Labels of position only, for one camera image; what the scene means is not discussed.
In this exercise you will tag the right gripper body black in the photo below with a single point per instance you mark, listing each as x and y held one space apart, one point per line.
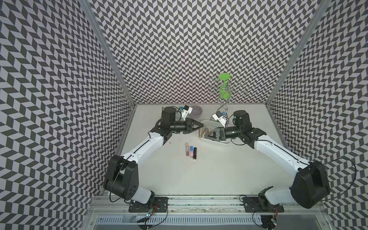
222 134

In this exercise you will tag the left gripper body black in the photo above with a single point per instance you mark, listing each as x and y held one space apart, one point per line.
188 128

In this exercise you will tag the white storage box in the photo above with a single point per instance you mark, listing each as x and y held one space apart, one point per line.
212 125

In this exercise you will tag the beige small lipstick tube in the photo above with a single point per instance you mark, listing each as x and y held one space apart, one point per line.
200 132

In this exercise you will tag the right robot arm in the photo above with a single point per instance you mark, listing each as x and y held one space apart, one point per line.
309 183

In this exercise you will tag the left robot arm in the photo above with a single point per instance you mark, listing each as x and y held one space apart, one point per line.
122 176

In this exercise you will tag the blue pink lipstick tube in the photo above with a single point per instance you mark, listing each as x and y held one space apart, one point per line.
191 151

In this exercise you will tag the black lipstick long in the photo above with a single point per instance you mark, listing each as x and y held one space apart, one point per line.
195 154

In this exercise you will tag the purple bowl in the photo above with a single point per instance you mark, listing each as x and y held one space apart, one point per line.
196 111

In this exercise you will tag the chrome jewelry stand green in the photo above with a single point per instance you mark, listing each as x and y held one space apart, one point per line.
224 89

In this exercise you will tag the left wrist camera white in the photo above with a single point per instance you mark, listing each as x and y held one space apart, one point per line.
185 111

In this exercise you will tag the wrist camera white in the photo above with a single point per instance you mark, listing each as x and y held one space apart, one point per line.
220 117
185 111

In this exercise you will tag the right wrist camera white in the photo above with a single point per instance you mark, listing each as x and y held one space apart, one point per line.
220 117

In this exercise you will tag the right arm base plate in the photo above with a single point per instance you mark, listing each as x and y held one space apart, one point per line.
253 204

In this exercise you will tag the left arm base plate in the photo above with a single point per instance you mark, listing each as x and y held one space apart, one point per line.
158 205

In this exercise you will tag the aluminium front rail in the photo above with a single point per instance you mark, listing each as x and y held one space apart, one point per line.
187 204

